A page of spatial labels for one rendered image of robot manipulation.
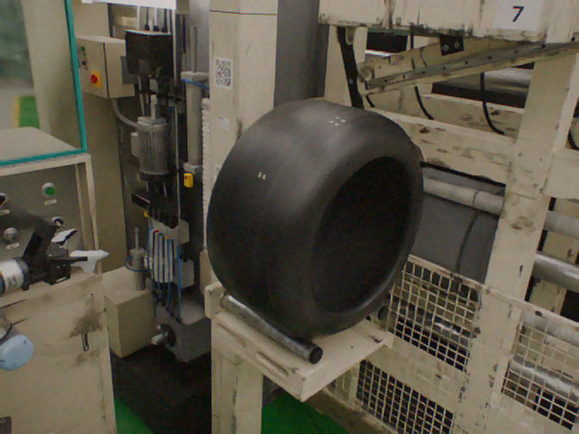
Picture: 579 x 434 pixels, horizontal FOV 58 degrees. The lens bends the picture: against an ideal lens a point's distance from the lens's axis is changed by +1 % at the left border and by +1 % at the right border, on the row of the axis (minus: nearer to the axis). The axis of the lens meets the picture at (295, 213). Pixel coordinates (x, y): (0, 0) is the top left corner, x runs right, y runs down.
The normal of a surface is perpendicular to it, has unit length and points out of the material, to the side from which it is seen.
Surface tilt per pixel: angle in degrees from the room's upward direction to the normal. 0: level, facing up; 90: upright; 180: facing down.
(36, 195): 90
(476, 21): 90
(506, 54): 90
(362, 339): 0
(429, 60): 90
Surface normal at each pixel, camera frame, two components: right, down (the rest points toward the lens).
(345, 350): 0.06, -0.92
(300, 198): 0.08, -0.03
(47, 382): 0.72, 0.30
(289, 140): -0.36, -0.61
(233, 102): -0.69, 0.24
